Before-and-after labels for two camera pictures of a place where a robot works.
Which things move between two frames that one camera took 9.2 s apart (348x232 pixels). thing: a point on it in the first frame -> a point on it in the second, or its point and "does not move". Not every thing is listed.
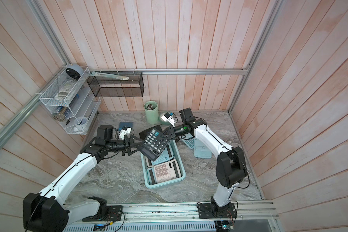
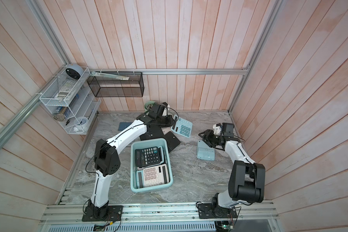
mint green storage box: [151, 186] -> [166, 144]
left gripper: [128, 145] -> [169, 123]
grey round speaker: [74, 71] does not move
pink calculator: [166, 171] -> [152, 176]
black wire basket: [134, 87] does not move
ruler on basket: [112, 76] does not move
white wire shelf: [74, 102] does not move
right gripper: [170, 132] -> [209, 134]
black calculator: [153, 145] -> [149, 157]
